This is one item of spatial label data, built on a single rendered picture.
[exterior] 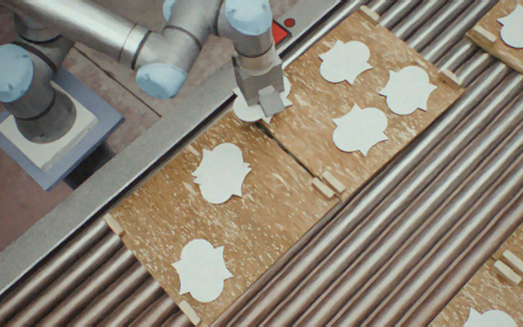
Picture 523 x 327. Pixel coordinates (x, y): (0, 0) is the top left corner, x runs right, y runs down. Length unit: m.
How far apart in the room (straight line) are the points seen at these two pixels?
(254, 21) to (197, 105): 0.51
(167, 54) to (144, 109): 1.61
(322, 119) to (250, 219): 0.30
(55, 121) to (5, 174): 1.20
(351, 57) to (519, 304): 0.67
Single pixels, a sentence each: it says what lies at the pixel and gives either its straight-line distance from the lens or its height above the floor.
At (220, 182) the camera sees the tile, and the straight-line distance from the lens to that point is 1.29.
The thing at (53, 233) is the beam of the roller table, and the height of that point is 0.92.
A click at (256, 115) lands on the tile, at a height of 1.08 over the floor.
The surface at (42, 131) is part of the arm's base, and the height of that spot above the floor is 0.93.
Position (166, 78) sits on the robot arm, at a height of 1.36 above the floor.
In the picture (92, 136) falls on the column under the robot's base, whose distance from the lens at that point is 1.53.
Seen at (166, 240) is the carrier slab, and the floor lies 0.94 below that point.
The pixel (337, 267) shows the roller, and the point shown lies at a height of 0.92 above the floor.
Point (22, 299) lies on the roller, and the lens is 1.40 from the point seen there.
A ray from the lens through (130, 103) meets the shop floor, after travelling 2.61.
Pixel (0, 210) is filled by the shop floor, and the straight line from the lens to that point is 2.61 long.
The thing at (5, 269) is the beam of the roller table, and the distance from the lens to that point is 1.43.
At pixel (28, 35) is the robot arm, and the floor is 1.14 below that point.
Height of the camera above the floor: 2.14
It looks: 65 degrees down
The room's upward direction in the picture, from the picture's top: 12 degrees counter-clockwise
